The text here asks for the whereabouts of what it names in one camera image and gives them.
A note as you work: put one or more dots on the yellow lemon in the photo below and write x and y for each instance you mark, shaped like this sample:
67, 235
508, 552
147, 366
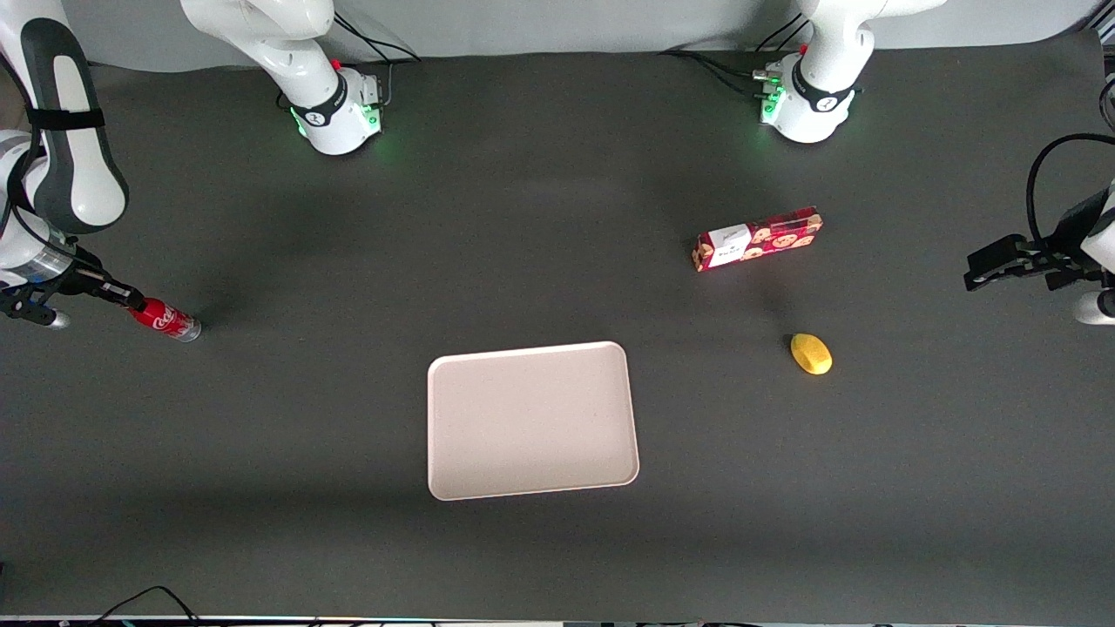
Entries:
811, 354

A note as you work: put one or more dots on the beige rectangular tray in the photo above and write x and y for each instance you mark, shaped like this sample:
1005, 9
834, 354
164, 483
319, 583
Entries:
531, 422

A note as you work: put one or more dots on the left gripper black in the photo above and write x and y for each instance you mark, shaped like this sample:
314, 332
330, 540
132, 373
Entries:
1059, 251

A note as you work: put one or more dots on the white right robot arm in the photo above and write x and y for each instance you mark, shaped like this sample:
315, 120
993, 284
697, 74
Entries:
78, 174

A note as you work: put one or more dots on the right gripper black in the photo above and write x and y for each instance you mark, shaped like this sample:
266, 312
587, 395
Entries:
80, 280

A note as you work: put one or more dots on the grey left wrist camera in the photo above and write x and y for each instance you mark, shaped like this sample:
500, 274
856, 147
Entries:
1096, 308

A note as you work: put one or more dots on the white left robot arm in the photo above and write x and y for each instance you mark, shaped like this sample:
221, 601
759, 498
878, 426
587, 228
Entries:
814, 104

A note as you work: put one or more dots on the red cookie box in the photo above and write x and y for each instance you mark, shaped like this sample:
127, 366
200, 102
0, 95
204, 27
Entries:
758, 239

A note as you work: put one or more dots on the red coke bottle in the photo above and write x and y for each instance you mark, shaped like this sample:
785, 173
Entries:
167, 320

